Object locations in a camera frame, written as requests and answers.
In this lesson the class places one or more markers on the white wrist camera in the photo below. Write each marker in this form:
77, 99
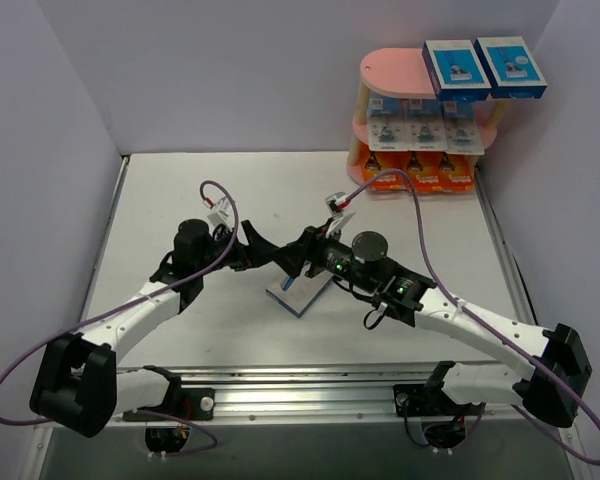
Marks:
340, 213
219, 212

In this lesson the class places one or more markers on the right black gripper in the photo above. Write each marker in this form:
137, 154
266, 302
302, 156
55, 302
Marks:
309, 251

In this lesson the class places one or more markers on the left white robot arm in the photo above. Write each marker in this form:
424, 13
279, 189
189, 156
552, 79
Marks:
78, 384

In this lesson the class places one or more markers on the orange gillette box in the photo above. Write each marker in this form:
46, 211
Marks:
422, 169
455, 173
371, 163

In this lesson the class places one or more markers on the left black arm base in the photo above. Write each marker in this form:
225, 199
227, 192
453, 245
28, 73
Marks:
187, 410

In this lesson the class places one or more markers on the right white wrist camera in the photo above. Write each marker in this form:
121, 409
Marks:
340, 213

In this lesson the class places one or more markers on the pink three-tier shelf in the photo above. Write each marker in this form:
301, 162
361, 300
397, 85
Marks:
393, 72

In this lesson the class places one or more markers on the grey Harry's box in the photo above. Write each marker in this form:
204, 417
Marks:
455, 71
297, 295

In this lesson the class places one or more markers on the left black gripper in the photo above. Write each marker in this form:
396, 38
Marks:
241, 248

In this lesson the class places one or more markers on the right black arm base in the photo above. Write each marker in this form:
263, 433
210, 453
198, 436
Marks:
432, 420

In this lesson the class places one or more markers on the orange Gillette box front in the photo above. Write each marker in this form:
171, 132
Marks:
455, 173

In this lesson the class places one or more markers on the white blue Harry's box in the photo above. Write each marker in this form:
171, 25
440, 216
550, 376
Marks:
510, 68

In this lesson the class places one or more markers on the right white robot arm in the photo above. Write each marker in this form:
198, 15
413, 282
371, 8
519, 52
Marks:
544, 370

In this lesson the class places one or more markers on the blue razor blister pack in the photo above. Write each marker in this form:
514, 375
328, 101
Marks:
425, 125

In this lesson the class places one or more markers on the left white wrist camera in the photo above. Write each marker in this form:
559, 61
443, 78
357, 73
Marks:
219, 212

